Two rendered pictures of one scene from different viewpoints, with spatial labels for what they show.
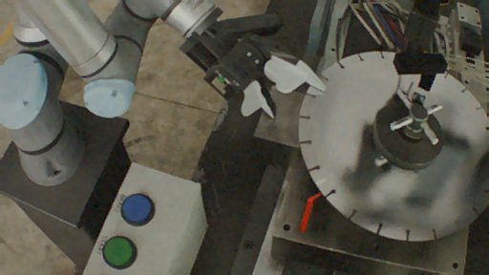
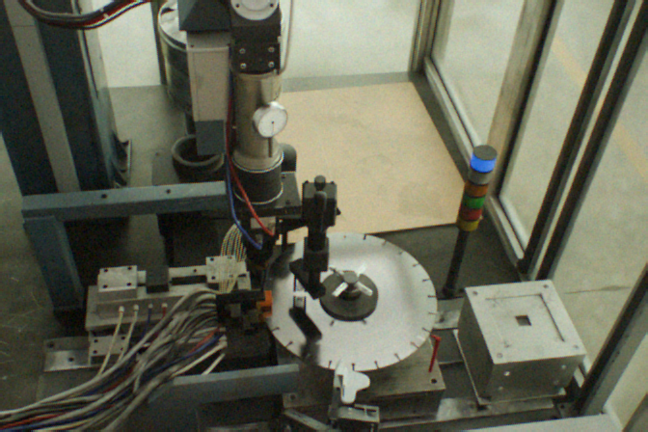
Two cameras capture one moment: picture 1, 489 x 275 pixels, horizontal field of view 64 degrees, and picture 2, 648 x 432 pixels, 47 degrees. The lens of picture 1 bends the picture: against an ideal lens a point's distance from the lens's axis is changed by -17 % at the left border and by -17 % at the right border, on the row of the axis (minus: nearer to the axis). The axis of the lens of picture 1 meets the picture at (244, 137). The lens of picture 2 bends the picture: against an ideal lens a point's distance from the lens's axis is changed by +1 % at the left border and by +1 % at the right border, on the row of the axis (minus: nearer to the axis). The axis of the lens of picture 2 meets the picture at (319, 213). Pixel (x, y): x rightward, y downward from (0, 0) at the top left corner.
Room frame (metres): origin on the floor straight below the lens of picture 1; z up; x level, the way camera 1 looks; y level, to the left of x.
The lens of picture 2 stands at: (0.83, 0.50, 2.02)
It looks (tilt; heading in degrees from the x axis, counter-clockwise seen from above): 44 degrees down; 241
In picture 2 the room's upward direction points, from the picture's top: 3 degrees clockwise
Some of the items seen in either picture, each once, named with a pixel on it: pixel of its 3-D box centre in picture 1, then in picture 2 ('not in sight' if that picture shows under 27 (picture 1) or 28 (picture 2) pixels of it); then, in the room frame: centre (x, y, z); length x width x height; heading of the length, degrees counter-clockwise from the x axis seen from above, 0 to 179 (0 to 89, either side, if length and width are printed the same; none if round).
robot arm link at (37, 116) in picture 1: (26, 98); not in sight; (0.45, 0.38, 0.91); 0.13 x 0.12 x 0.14; 178
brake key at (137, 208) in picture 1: (138, 210); not in sight; (0.26, 0.15, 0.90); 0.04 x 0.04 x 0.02
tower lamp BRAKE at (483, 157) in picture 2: not in sight; (483, 158); (0.05, -0.29, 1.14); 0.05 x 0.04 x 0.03; 72
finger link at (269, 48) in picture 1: (271, 55); (337, 400); (0.48, -0.04, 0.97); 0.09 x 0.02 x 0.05; 57
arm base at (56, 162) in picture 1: (45, 138); not in sight; (0.45, 0.38, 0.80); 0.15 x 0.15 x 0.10
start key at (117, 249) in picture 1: (119, 252); not in sight; (0.19, 0.17, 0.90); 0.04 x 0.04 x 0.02
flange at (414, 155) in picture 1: (411, 129); (349, 291); (0.35, -0.24, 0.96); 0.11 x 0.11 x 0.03
